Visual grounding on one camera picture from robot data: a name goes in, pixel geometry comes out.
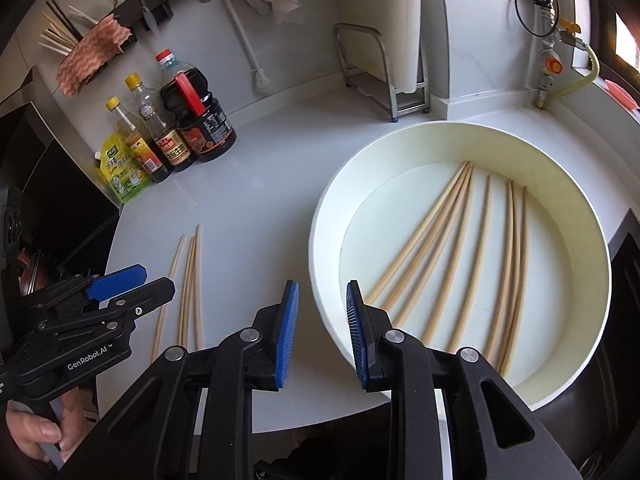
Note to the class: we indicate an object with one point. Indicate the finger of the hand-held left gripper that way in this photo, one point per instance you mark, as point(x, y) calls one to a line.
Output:
point(117, 280)
point(150, 292)

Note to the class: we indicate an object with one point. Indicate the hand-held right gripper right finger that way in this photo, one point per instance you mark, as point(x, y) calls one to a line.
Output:
point(357, 335)

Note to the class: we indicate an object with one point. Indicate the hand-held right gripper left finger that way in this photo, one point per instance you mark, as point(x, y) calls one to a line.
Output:
point(287, 335)

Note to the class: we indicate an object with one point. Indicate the bundle of bamboo chopsticks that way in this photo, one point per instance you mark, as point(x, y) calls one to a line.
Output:
point(198, 300)

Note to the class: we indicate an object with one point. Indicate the cream round plastic basin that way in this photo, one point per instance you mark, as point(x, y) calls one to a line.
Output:
point(500, 145)

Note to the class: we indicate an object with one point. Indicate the person's left hand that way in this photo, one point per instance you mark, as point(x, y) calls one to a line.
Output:
point(35, 432)

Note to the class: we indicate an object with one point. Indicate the black gas stove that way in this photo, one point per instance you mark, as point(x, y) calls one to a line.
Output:
point(75, 200)

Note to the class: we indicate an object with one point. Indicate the yellow-green seasoning pouch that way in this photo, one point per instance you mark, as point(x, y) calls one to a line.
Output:
point(122, 180)

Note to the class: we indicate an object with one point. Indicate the glass bottle with orange label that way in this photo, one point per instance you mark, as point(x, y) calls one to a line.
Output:
point(142, 152)

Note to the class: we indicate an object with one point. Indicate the glass bottle with red label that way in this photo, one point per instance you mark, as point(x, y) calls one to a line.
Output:
point(170, 147)

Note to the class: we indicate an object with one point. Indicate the dark soy sauce jug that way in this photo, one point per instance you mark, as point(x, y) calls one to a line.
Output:
point(210, 130)

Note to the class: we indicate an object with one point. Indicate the pink patterned cloth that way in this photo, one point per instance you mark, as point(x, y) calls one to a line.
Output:
point(95, 55)

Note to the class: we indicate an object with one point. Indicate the stainless steel rack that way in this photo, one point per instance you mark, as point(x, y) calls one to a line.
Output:
point(385, 90)

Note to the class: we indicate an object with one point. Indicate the cluster of mixed chopsticks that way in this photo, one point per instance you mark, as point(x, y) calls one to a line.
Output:
point(62, 30)

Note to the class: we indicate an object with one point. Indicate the white cutting board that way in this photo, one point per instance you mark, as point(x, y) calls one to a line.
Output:
point(417, 25)

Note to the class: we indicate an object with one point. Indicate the gas valve with orange dial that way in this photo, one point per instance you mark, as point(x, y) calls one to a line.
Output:
point(550, 65)

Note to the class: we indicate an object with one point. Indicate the red flat object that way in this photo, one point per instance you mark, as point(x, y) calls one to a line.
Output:
point(622, 95)

